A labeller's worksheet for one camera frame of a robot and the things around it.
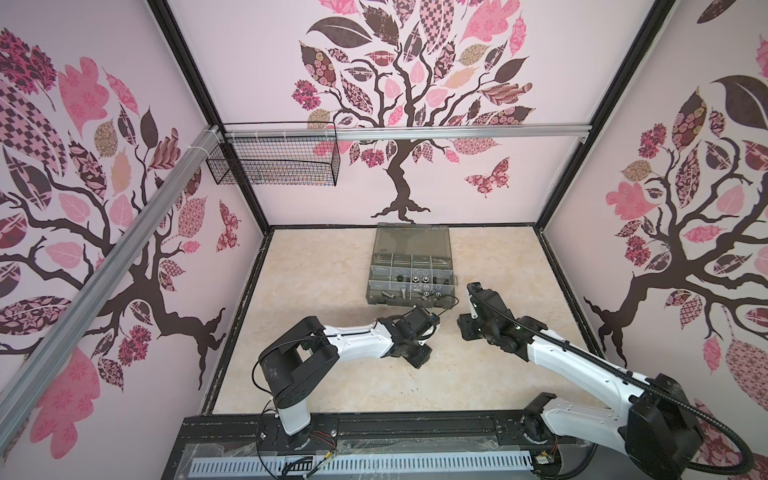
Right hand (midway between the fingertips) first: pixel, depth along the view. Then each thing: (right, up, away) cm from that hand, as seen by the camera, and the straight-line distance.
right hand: (464, 316), depth 85 cm
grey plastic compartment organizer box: (-14, +14, +17) cm, 26 cm away
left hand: (-13, -13, +1) cm, 18 cm away
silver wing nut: (-10, +5, +13) cm, 17 cm away
